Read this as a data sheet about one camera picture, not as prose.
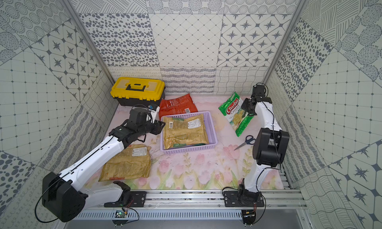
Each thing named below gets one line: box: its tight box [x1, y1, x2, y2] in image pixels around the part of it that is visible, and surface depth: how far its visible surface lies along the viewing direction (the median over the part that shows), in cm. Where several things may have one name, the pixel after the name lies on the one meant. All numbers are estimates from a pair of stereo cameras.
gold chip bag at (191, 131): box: [163, 113, 209, 150], surface depth 95 cm
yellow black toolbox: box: [110, 76, 166, 108], surface depth 103 cm
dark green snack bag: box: [172, 117, 206, 148], surface depth 92 cm
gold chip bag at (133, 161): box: [98, 143, 152, 182], surface depth 85 cm
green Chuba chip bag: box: [218, 91, 255, 138], surface depth 105 cm
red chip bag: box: [158, 93, 198, 120], surface depth 116 cm
